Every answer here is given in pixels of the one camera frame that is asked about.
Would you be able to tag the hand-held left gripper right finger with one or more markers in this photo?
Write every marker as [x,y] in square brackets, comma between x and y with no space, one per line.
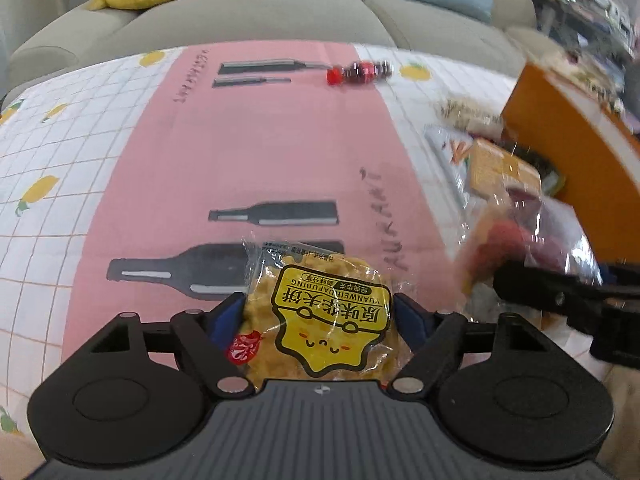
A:
[407,317]

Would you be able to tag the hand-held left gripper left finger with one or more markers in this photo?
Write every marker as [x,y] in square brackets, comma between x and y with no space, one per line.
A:
[227,319]

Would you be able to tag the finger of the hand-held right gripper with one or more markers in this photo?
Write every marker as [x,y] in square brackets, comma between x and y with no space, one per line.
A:
[545,290]

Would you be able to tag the clear bag of red snacks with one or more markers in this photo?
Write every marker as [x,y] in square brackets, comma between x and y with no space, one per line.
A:
[520,240]

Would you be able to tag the yellow label cracker packet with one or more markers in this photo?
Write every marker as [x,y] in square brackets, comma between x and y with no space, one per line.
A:
[325,320]

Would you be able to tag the orange box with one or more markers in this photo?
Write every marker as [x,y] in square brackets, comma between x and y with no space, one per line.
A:
[575,160]

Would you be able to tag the clear bag of white candies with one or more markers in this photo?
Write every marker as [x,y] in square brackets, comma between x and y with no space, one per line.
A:
[470,112]

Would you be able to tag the small bottle with red label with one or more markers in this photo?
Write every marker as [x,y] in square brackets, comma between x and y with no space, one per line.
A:
[357,71]

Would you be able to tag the orange cracker packet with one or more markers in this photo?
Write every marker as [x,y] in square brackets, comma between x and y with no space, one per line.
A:
[505,167]

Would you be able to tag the pink and white printed tablecloth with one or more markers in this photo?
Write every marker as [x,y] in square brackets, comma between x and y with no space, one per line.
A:
[165,185]

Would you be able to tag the white carrot print snack packet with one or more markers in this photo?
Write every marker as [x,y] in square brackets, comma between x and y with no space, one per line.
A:
[447,155]

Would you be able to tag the cluttered shelf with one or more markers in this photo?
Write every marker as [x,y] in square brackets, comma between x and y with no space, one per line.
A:
[590,5]

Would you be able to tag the beige sofa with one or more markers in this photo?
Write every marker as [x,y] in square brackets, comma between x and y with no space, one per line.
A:
[250,20]

